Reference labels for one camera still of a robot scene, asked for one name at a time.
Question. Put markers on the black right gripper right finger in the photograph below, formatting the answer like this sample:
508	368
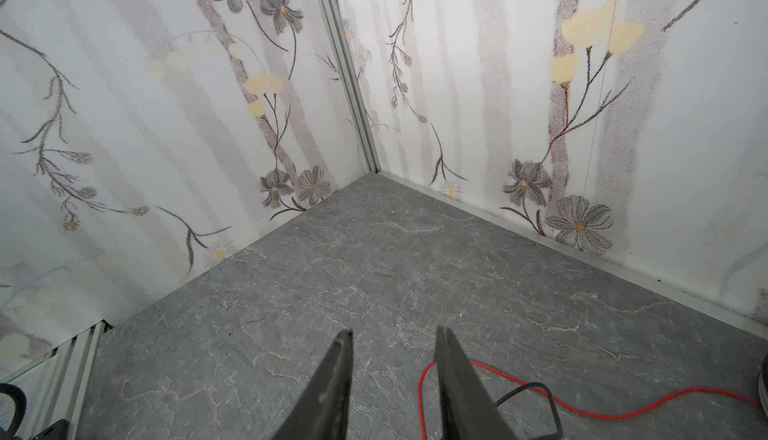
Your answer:
467	410

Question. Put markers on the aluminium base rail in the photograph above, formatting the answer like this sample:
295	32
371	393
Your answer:
55	385

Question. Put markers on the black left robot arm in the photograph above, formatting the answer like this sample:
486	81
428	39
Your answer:
13	412

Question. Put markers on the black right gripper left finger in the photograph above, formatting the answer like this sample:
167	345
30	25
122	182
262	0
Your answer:
322	411

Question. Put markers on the white headphones with black pads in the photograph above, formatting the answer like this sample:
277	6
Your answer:
762	386

